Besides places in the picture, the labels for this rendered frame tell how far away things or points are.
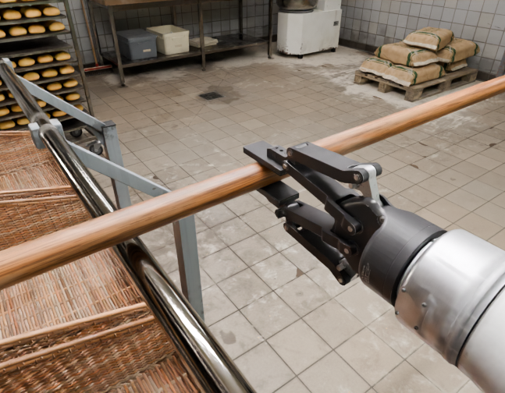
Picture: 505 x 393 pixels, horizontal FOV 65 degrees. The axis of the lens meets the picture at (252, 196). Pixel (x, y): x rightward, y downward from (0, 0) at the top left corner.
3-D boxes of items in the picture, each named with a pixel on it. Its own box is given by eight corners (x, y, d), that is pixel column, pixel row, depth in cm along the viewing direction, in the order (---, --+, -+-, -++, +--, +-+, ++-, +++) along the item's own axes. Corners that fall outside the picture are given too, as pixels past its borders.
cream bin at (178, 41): (165, 55, 475) (163, 34, 462) (147, 47, 508) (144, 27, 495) (191, 51, 493) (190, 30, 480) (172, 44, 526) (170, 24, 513)
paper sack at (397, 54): (438, 66, 416) (442, 50, 407) (413, 70, 400) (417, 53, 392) (394, 54, 462) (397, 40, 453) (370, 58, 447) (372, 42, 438)
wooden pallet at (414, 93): (411, 102, 407) (414, 88, 399) (353, 83, 461) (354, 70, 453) (474, 81, 465) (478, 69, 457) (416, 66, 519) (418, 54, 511)
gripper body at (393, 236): (406, 249, 28) (315, 192, 34) (385, 328, 33) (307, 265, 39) (465, 213, 32) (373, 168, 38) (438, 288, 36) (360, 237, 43)
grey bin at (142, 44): (131, 61, 454) (127, 38, 441) (115, 52, 488) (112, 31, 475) (160, 56, 472) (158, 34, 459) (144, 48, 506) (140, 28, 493)
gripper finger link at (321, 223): (380, 229, 37) (379, 242, 38) (300, 196, 46) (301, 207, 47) (351, 246, 35) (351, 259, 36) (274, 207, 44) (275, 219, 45)
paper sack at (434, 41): (435, 54, 401) (440, 37, 391) (400, 48, 420) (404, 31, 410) (454, 44, 441) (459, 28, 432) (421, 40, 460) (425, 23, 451)
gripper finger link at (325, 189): (352, 239, 35) (357, 228, 34) (275, 169, 41) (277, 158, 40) (381, 224, 37) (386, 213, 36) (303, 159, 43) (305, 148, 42)
